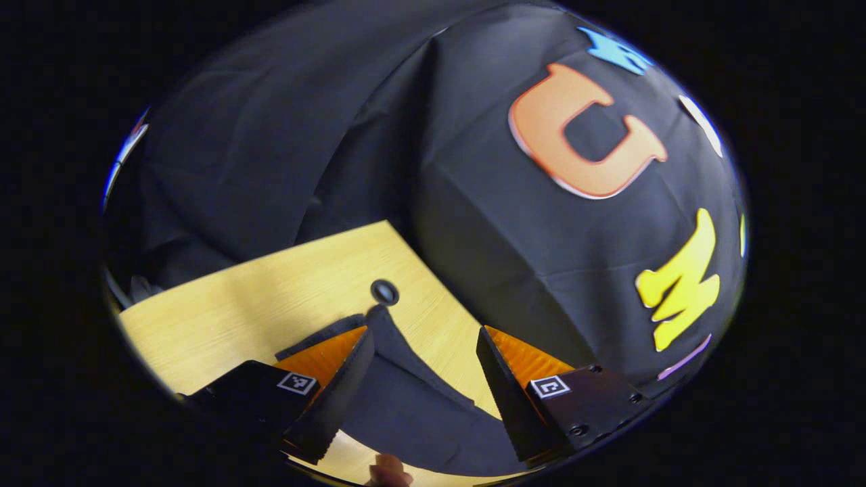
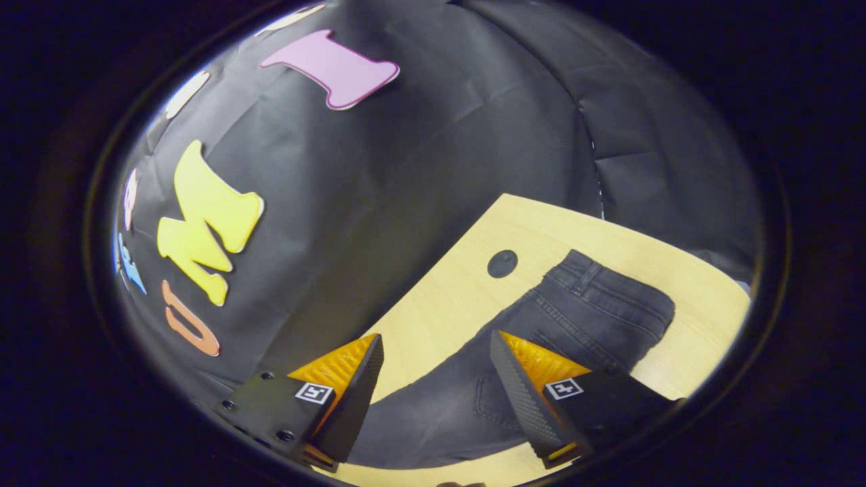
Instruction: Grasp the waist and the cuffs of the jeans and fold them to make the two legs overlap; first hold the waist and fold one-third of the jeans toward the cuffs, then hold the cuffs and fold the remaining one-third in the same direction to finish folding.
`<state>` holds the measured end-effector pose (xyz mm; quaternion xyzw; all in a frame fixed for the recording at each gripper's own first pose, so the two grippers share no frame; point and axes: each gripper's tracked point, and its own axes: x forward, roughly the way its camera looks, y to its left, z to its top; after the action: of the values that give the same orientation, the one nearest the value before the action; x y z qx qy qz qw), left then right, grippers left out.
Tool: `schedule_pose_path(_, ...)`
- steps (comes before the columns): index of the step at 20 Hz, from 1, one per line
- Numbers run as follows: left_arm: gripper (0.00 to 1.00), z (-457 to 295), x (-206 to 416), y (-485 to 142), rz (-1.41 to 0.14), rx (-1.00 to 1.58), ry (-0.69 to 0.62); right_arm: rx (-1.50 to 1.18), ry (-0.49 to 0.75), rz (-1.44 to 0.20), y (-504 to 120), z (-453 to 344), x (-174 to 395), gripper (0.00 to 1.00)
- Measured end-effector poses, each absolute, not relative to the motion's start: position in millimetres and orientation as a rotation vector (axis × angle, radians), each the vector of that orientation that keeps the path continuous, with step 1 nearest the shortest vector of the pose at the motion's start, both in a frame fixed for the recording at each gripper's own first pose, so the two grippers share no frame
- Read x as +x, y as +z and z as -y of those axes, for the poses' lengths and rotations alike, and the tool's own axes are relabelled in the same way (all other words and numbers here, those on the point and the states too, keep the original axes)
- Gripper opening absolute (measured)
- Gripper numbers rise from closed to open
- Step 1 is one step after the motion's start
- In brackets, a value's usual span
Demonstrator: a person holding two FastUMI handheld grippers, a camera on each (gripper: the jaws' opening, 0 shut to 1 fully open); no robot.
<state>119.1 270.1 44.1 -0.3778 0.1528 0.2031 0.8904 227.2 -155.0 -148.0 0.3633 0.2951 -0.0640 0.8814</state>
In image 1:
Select computer monitor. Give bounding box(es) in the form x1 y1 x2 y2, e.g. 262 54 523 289
101 108 151 210

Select black jeans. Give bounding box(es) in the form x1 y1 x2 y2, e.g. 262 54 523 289
274 304 535 478

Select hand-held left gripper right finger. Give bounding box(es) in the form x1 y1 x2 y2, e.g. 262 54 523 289
475 325 655 469

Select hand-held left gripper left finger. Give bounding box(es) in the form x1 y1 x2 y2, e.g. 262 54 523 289
176 325 376 467

